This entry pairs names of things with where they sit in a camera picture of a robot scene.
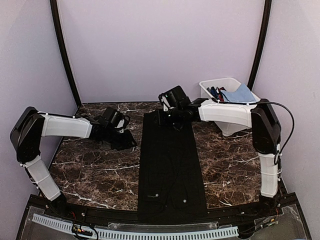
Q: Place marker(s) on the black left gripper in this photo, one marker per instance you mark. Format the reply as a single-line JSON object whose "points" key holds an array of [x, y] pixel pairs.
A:
{"points": [[127, 143]]}

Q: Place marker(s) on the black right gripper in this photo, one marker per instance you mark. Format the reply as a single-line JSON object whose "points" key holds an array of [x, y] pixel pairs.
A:
{"points": [[174, 124]]}

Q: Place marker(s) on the white plastic bin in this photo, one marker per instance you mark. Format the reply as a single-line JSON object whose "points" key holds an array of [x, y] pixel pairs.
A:
{"points": [[230, 118]]}

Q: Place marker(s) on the black long sleeve shirt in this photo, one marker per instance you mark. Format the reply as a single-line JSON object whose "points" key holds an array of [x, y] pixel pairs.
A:
{"points": [[170, 183]]}

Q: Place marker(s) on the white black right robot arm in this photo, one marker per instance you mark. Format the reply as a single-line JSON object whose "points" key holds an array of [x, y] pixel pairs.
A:
{"points": [[257, 116]]}

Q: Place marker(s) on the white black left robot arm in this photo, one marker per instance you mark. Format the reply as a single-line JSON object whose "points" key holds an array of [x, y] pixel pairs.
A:
{"points": [[34, 126]]}

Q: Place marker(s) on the red navy plaid shirt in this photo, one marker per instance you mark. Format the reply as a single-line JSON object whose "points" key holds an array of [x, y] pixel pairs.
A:
{"points": [[216, 93]]}

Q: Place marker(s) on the light blue polo shirt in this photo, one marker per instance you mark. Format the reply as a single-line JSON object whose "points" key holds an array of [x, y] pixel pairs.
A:
{"points": [[241, 95]]}

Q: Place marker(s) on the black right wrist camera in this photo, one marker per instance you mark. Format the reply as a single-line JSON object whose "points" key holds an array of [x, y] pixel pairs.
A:
{"points": [[174, 98]]}

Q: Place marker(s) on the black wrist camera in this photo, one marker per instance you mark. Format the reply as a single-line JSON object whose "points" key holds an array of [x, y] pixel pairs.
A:
{"points": [[174, 98], [114, 119]]}

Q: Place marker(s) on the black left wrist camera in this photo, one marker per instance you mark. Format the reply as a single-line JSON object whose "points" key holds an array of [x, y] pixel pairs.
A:
{"points": [[114, 119]]}

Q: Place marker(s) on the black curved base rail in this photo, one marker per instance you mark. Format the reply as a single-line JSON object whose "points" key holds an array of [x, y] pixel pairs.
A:
{"points": [[242, 214]]}

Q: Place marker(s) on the black right frame post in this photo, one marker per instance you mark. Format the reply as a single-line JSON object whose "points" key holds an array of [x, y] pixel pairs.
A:
{"points": [[260, 43]]}

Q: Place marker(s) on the black frame post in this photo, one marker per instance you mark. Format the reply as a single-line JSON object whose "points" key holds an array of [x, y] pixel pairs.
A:
{"points": [[63, 51], [260, 43]]}

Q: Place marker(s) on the white slotted cable duct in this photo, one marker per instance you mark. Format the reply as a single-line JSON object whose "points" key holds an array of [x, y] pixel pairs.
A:
{"points": [[117, 231]]}

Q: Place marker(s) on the black left frame post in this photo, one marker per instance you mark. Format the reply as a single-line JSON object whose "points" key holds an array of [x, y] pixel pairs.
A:
{"points": [[63, 51]]}

